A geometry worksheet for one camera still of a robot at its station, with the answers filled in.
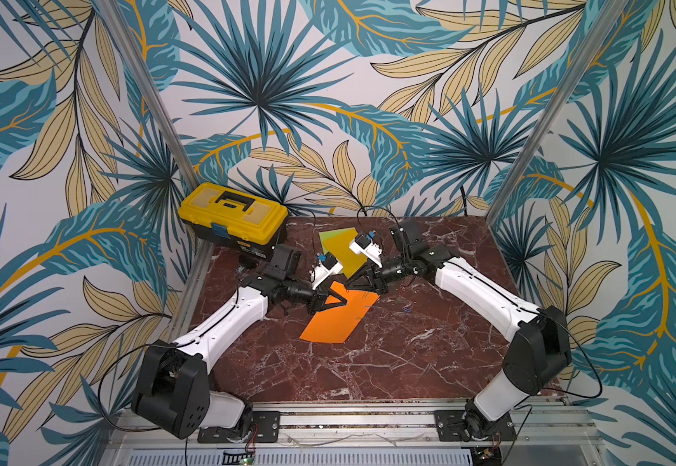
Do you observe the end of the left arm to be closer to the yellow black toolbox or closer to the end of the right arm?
the end of the right arm

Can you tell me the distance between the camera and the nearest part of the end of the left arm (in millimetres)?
618

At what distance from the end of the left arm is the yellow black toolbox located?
0.30 metres

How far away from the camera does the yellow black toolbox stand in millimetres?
966

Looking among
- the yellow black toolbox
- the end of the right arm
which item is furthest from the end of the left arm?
the yellow black toolbox
